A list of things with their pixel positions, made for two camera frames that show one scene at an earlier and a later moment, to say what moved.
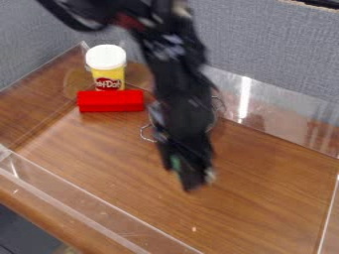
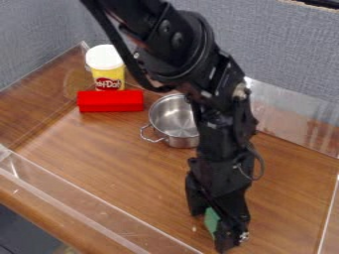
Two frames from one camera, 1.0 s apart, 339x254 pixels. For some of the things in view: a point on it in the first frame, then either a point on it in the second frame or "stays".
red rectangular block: (113, 100) stays
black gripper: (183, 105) to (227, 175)
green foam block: (175, 159) to (211, 221)
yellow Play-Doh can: (107, 61) stays
